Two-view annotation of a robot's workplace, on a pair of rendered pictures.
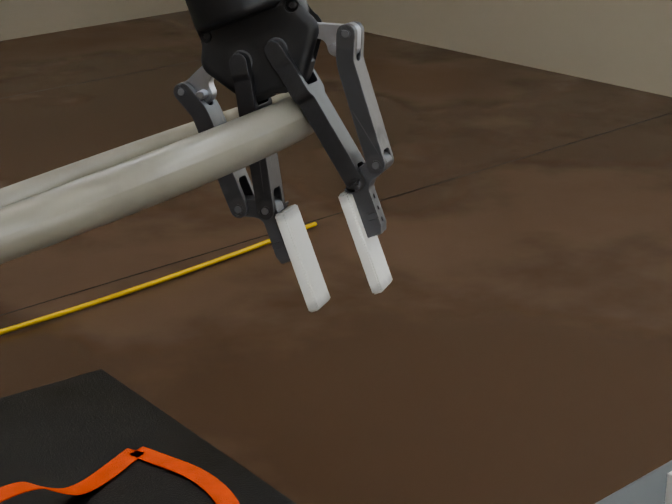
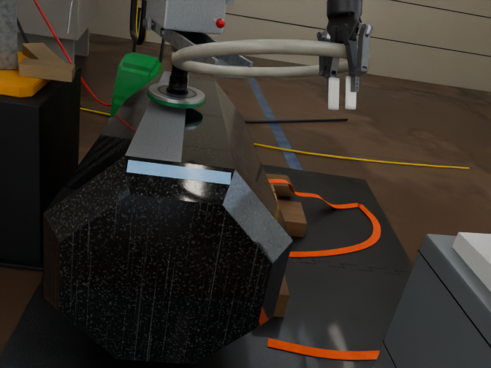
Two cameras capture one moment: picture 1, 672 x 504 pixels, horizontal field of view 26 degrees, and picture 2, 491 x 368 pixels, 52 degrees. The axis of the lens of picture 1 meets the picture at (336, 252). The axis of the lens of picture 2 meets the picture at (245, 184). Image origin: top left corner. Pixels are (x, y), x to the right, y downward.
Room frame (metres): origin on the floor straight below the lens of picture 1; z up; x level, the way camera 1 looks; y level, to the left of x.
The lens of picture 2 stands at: (-0.11, -0.41, 1.44)
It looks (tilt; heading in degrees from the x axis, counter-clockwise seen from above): 26 degrees down; 30
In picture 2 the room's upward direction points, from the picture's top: 11 degrees clockwise
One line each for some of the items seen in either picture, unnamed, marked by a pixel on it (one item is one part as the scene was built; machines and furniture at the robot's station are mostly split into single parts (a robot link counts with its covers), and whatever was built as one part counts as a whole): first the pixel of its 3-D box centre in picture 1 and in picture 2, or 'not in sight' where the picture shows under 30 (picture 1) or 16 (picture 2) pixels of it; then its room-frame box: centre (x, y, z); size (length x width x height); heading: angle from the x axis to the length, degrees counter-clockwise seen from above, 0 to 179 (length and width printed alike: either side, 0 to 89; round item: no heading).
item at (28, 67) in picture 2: not in sight; (47, 69); (1.14, 1.35, 0.81); 0.20 x 0.10 x 0.05; 135
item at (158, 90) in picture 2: not in sight; (177, 93); (1.32, 0.81, 0.85); 0.21 x 0.21 x 0.01
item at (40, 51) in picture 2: not in sight; (44, 54); (1.27, 1.56, 0.80); 0.20 x 0.10 x 0.05; 83
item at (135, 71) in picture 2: not in sight; (139, 78); (2.33, 2.02, 0.43); 0.35 x 0.35 x 0.87; 22
